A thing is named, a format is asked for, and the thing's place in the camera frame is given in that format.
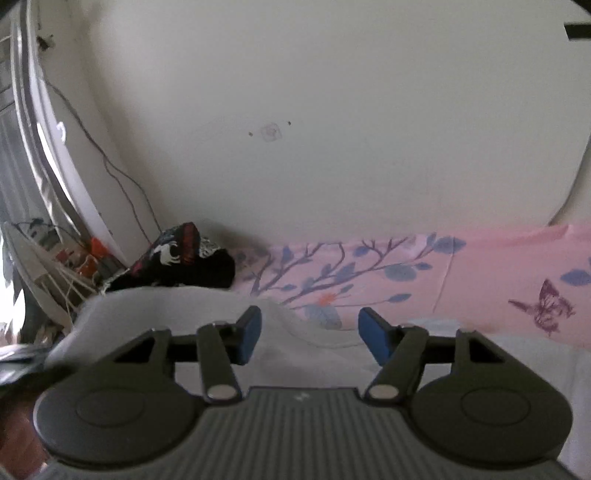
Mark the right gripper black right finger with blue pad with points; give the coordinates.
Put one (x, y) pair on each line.
(415, 364)

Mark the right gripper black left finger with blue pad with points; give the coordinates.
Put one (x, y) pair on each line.
(216, 347)

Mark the white cloth garment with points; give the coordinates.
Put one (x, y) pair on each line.
(295, 353)

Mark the black patterned clothing pile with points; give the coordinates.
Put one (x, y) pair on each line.
(180, 256)

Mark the pink floral bed sheet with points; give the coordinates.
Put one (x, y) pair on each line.
(531, 282)

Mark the white wire rack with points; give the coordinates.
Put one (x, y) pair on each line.
(59, 291)

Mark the white window frame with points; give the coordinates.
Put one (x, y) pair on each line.
(64, 195)

